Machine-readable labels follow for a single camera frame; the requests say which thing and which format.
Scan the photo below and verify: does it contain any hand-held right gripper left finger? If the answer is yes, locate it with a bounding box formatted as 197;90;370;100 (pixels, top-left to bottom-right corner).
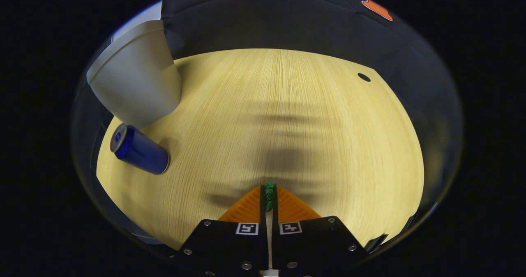
173;185;270;277

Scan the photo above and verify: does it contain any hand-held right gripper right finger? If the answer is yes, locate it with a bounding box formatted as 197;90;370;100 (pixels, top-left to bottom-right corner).
272;185;369;277

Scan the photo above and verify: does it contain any green paper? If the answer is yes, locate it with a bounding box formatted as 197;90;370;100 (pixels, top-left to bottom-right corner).
263;182;275;212

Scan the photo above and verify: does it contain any white desktop garbage bin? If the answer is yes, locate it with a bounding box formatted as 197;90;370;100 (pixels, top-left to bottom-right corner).
86;1;182;130

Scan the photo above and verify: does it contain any wooden desktop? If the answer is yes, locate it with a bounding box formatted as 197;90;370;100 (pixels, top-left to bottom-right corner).
95;48;425;251

